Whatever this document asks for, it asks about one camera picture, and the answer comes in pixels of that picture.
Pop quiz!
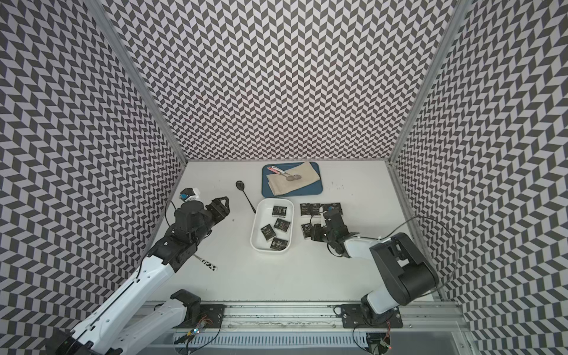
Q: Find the teal plastic tray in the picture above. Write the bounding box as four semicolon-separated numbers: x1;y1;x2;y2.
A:
261;162;323;198

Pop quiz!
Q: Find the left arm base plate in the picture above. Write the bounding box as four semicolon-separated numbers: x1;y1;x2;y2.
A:
176;303;226;329

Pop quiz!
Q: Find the aluminium front rail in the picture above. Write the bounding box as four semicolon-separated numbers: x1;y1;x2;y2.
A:
132;301;471;334

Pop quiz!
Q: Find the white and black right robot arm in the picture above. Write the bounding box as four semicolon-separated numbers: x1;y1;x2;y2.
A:
309;208;439;325

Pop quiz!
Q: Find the black tissue pack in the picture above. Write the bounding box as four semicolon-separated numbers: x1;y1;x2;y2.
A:
272;206;288;217
310;204;322;216
274;218;291;232
301;223;313;239
270;238;288;251
300;203;312;217
260;224;277;241
321;203;343;214

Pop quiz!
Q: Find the beige folded cloth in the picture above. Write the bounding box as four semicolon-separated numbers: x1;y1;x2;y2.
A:
267;162;320;196

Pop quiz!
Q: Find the white plastic storage box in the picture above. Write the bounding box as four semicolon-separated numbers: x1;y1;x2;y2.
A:
250;198;294;254

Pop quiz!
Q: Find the white handled spoon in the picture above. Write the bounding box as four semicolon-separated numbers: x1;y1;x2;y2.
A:
272;166;302;181

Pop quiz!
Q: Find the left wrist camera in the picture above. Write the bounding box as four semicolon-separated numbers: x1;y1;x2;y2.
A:
179;188;201;202

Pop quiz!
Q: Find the pink handled spoon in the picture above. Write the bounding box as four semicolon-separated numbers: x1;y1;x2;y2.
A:
269;166;296;181

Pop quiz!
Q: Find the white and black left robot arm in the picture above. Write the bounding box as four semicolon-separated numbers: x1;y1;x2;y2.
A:
45;188;230;354

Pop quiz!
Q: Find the black metal spoon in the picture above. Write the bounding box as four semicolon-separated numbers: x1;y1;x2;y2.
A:
235;180;257;214

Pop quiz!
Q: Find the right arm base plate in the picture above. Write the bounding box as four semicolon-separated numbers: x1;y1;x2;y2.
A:
339;303;403;329

